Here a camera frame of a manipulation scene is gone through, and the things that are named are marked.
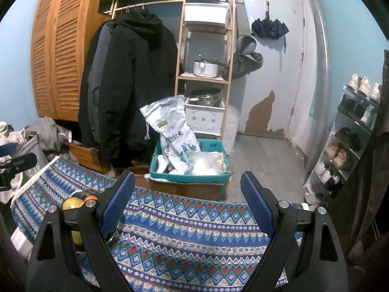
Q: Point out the clear plastic bags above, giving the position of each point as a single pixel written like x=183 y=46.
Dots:
x=206 y=162

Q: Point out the grey jacket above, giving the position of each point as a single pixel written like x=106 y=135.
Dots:
x=91 y=82

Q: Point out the blue patterned tablecloth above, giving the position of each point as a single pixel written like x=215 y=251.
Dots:
x=188 y=228

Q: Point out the long grey bag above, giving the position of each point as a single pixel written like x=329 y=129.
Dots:
x=241 y=15

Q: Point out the dark green glass bowl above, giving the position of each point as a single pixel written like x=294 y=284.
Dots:
x=83 y=193

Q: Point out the wooden shelf rack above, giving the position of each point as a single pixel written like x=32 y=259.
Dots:
x=202 y=79

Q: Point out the white cloth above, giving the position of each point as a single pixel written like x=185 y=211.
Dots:
x=7 y=129

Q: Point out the wide white storage bin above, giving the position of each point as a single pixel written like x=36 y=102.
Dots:
x=206 y=13

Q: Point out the grey printed bag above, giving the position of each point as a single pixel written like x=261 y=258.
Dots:
x=41 y=170

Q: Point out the white basket crate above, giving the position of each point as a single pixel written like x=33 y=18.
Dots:
x=203 y=120

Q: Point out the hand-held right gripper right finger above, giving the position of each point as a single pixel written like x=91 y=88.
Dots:
x=258 y=202

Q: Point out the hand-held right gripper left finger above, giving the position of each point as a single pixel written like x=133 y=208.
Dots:
x=117 y=200

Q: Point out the stack of white tiles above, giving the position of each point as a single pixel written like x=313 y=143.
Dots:
x=231 y=130

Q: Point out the white shoe rack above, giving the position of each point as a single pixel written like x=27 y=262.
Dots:
x=349 y=121

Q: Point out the white cooking pot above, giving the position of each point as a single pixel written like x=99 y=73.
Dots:
x=205 y=69

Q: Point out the yellow pear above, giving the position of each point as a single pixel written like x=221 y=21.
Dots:
x=72 y=203

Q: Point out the black hooded coat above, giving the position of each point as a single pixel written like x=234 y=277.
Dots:
x=136 y=82

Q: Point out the dark brown coat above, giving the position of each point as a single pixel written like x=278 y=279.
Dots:
x=370 y=173

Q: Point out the dark blue umbrella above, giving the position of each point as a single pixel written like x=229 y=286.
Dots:
x=270 y=29

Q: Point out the wooden louvered wardrobe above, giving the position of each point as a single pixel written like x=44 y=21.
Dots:
x=57 y=51

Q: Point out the teal plastic crate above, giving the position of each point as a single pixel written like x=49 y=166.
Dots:
x=209 y=144

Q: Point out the white rice bag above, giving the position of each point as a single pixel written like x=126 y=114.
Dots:
x=173 y=127

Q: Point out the steel steamer pot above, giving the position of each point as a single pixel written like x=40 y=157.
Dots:
x=205 y=97

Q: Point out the metal pipe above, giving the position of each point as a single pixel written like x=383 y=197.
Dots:
x=322 y=82

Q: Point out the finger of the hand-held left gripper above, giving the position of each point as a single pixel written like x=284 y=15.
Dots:
x=18 y=161
x=7 y=149

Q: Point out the wooden drawer box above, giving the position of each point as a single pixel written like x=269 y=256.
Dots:
x=85 y=156

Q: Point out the grey clothes pile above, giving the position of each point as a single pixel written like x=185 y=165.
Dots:
x=50 y=133

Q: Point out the grey backpack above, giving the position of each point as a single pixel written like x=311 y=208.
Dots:
x=244 y=57

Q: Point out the shoe rack with shoes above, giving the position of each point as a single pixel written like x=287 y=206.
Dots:
x=340 y=158

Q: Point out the cardboard box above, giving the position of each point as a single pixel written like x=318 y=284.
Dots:
x=188 y=190

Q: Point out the medium orange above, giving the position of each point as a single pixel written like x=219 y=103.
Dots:
x=90 y=199

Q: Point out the pale blue door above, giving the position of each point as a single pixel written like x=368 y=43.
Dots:
x=279 y=76

